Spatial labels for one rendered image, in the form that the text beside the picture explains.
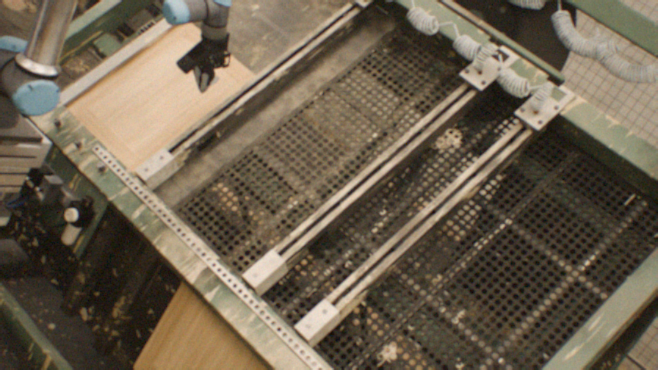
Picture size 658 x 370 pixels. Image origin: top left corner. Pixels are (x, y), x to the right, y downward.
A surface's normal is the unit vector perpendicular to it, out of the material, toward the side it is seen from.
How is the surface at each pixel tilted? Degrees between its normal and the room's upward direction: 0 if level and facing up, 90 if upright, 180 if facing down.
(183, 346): 90
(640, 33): 90
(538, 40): 90
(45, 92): 97
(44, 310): 0
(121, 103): 51
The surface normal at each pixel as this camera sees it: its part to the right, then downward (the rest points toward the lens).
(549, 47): -0.53, -0.01
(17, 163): 0.70, 0.58
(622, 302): -0.09, -0.52
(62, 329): 0.50, -0.81
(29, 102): 0.51, 0.67
